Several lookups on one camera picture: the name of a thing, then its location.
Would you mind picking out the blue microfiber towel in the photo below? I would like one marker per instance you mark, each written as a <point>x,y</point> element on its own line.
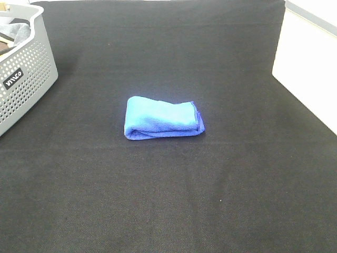
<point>150,119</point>

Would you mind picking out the black tablecloth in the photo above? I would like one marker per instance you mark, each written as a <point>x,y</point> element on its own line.
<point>260,178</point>

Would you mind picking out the white plastic storage box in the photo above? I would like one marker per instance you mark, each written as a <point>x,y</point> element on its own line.
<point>305,59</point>

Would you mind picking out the grey perforated plastic basket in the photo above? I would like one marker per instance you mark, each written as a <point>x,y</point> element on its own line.
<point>34,56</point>

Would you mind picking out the black basket brand label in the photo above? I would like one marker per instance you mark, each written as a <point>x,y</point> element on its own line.
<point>13,78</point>

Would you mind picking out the grey towel in basket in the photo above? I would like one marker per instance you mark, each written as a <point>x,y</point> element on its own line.
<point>18,31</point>

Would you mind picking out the yellow cloth in basket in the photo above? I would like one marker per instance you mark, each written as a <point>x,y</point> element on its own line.
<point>6,39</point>

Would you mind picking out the brown cloth in basket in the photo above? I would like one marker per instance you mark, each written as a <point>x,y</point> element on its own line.
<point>4,48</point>

